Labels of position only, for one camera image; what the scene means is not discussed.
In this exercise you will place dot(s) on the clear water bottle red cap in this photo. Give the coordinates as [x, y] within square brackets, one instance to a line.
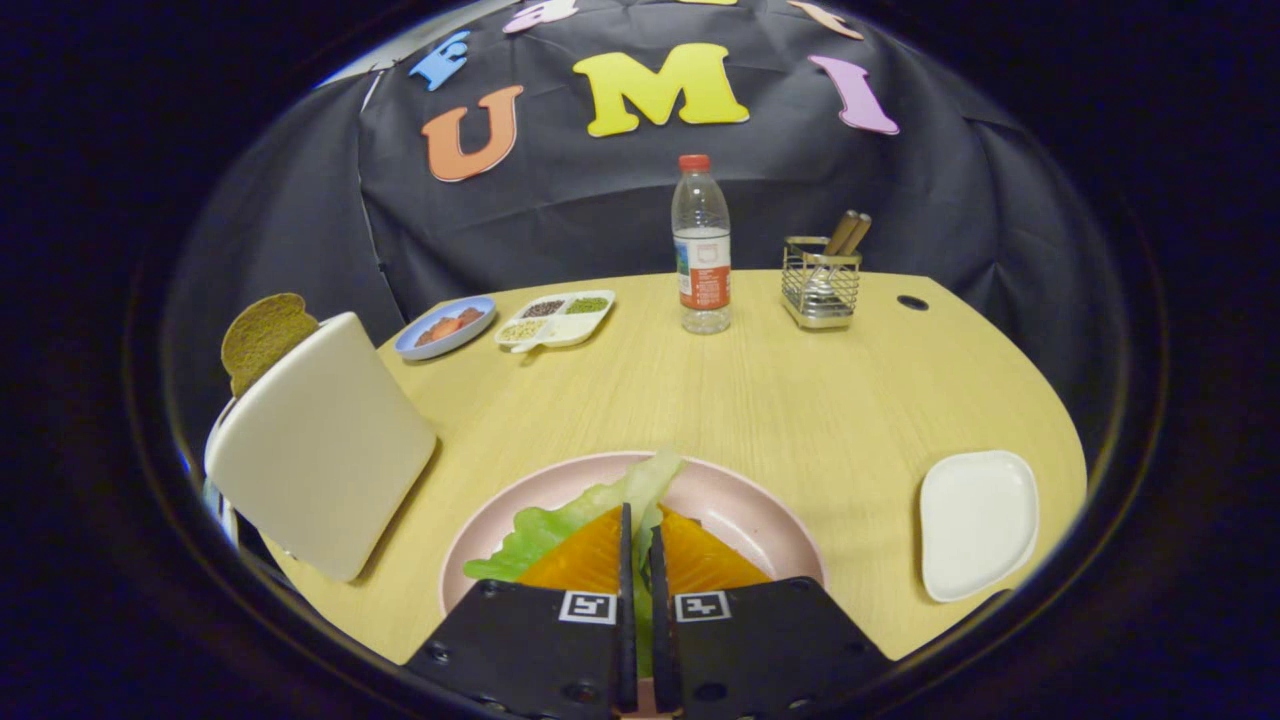
[702, 260]

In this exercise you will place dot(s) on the white toaster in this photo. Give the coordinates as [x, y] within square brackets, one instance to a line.
[320, 450]

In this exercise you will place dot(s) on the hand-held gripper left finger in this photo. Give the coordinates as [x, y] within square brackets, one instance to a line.
[540, 650]

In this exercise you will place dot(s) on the pink round plate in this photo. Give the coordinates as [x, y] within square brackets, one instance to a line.
[740, 510]

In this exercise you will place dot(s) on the white square plate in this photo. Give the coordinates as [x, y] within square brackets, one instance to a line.
[978, 525]

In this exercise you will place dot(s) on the orange-red food pieces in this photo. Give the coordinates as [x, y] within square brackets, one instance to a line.
[447, 326]

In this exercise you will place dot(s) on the white compartment tray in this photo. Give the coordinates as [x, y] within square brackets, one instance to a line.
[560, 330]

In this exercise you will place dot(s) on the blue plate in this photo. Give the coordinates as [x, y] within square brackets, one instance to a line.
[420, 348]

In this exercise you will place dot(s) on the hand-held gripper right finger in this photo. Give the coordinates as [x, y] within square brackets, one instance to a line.
[760, 650]

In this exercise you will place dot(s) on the black backdrop cloth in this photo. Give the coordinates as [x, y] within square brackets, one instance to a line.
[560, 220]

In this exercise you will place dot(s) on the brown toast bread slice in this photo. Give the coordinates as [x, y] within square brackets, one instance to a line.
[262, 335]

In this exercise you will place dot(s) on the green lettuce leaf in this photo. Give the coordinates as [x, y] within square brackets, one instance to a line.
[560, 525]

